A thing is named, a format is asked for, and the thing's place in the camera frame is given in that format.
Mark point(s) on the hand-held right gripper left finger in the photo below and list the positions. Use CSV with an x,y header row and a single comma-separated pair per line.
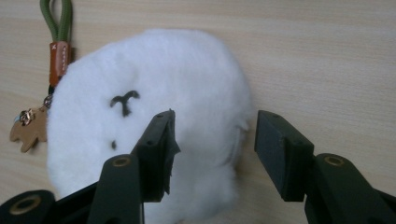
x,y
155,155

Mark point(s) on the white fluffy plush pouch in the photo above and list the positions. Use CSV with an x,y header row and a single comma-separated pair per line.
x,y
186,77

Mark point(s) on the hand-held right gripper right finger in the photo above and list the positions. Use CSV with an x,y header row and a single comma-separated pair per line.
x,y
280,158

